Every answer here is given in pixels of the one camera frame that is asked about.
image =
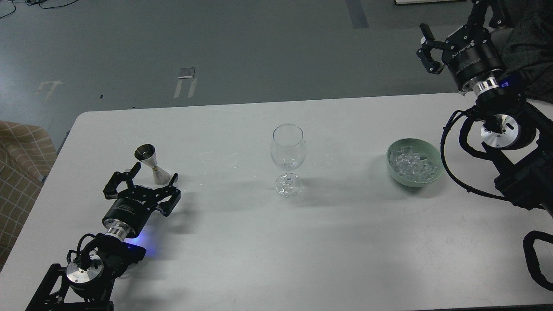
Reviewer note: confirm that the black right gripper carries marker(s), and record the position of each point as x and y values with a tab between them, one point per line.
473	56

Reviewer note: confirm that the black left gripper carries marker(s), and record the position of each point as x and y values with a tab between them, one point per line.
133	207

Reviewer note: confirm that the steel cocktail jigger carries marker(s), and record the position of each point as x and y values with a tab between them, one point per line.
146	154

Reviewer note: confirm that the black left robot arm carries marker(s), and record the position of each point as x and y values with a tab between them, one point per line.
87	282

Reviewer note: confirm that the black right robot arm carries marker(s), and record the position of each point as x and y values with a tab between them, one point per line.
502	127

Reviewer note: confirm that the pile of clear ice cubes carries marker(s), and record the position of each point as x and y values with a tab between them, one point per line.
412	165

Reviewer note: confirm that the clear wine glass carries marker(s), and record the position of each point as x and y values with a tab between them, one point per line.
288	152

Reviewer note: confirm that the dark grey jacket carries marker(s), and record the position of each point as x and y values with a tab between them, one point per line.
526	47

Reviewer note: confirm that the beige checkered cloth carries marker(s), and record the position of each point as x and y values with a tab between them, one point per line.
27	155

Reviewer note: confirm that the green bowl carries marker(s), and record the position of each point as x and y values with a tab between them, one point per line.
422	147

